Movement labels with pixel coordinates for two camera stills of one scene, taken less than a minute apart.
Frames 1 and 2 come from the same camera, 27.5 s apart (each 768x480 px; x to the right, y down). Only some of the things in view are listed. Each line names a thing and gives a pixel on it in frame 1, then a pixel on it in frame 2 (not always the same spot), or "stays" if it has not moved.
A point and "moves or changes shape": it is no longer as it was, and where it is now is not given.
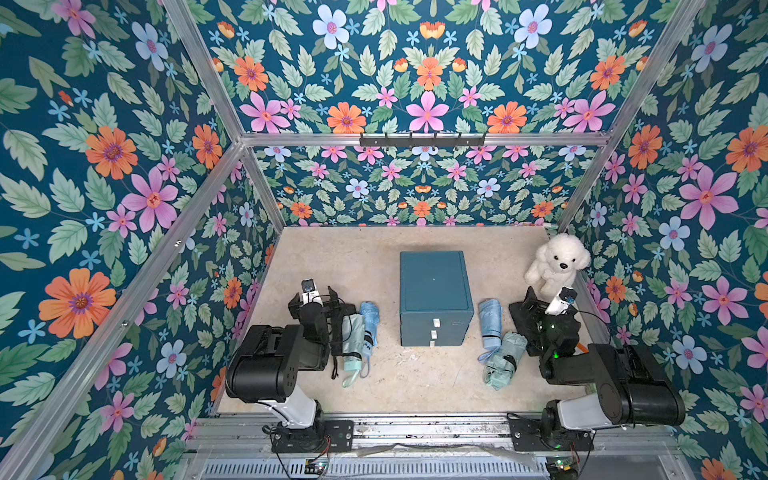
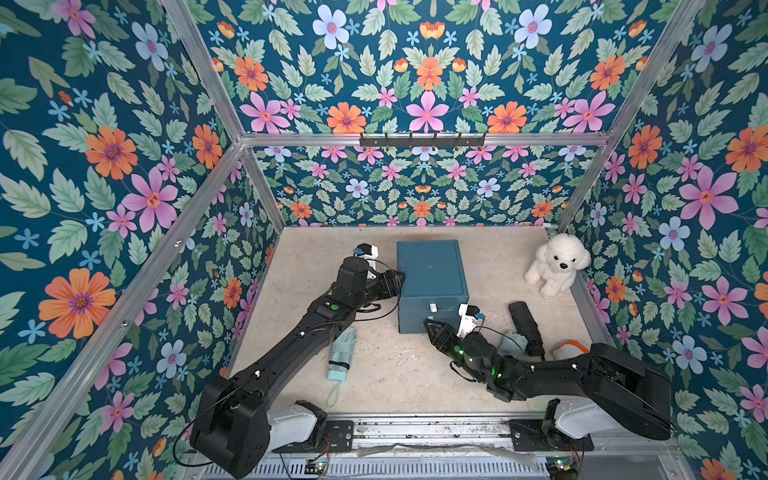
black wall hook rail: [422, 142] stays
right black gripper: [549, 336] → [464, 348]
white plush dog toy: [557, 263] stays
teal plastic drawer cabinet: [435, 300] moves or changes shape
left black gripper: [327, 310] → [386, 279]
